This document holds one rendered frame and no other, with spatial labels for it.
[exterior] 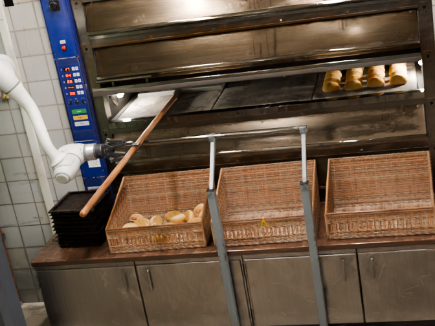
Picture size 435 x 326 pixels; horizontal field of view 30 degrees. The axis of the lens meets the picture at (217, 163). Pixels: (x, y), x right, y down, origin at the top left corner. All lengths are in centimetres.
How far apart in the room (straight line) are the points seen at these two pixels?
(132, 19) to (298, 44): 92
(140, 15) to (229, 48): 53
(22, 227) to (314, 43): 219
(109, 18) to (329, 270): 183
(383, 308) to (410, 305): 14
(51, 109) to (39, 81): 18
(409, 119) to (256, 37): 94
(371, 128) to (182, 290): 137
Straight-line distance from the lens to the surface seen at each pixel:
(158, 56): 459
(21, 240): 535
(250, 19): 443
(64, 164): 414
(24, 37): 484
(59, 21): 469
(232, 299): 440
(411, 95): 449
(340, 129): 455
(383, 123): 454
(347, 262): 427
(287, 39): 444
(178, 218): 466
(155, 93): 517
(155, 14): 453
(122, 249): 452
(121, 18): 460
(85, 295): 470
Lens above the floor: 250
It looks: 20 degrees down
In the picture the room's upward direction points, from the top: 10 degrees counter-clockwise
